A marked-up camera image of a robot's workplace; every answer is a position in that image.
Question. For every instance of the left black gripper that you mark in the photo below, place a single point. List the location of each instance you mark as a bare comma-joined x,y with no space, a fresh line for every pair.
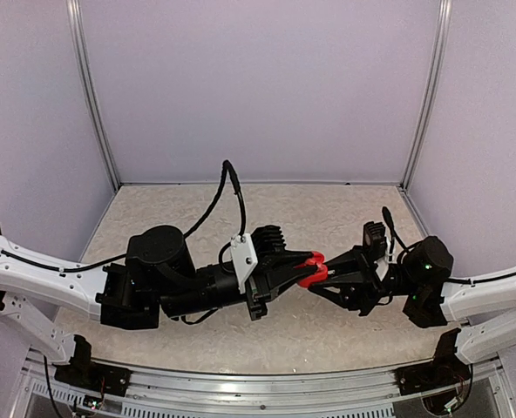
261,290

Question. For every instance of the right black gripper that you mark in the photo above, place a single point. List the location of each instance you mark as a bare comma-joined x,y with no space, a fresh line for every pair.
361,286

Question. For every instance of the red earbud charging case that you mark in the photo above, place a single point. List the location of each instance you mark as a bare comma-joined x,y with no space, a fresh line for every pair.
312,271

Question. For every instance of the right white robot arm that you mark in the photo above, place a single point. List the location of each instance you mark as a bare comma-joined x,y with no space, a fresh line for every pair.
483,307

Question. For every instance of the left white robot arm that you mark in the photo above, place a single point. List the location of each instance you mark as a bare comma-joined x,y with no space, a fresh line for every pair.
156,276

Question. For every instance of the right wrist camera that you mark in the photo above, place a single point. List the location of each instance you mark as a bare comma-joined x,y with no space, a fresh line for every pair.
373,237

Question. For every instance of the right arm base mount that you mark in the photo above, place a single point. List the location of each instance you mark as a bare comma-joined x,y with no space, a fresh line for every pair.
443,369

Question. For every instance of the front aluminium rail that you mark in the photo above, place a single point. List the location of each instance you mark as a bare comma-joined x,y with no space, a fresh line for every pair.
158,392

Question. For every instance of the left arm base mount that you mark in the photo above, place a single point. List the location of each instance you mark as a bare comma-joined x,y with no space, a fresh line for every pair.
82,371

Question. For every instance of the right aluminium frame post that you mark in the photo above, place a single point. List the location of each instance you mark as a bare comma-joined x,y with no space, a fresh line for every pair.
430,93

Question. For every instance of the aluminium frame post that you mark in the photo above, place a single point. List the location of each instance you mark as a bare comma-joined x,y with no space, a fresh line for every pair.
74,14
430,93

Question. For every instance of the left aluminium frame post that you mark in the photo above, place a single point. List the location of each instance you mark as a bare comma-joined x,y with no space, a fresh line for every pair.
74,14

